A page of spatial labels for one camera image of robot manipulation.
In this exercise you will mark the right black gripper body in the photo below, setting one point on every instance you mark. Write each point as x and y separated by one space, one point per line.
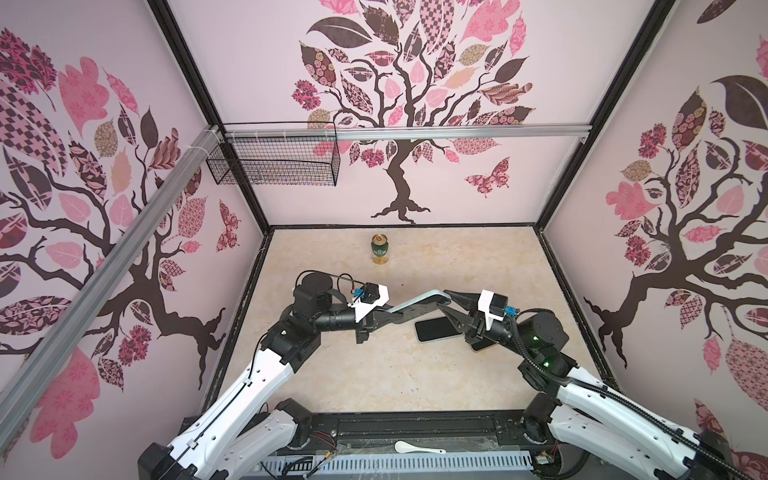
481 334

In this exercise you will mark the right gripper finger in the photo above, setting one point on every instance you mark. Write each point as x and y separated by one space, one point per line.
461 322
464 299

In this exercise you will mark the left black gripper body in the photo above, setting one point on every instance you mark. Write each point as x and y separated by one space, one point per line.
363 327

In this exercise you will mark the light blue phone case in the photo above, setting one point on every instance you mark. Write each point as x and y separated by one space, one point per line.
426 295

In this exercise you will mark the black phone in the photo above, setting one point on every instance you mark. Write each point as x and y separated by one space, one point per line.
435 329
408 312
481 344

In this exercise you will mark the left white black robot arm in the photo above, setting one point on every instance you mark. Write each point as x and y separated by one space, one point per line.
221 444

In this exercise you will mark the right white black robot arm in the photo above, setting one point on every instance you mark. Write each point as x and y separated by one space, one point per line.
576 408

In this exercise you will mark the green gold drink can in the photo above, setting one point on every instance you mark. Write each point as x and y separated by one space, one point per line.
380 249

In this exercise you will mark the white plastic spoon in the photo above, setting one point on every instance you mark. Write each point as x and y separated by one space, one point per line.
404 447

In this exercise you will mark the silver aluminium bar back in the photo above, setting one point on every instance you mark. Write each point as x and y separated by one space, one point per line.
416 133

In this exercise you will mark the silver aluminium bar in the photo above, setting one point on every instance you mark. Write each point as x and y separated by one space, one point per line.
416 133
30 382

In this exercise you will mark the silver aluminium bar left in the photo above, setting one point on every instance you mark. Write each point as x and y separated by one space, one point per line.
30 382

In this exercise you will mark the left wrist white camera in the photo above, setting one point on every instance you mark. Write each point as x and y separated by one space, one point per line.
367 299

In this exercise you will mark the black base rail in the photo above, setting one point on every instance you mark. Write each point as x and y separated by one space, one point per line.
493 428

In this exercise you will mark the white slotted cable duct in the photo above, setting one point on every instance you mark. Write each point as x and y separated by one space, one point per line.
380 465

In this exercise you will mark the black wire basket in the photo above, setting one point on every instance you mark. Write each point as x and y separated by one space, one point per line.
289 153

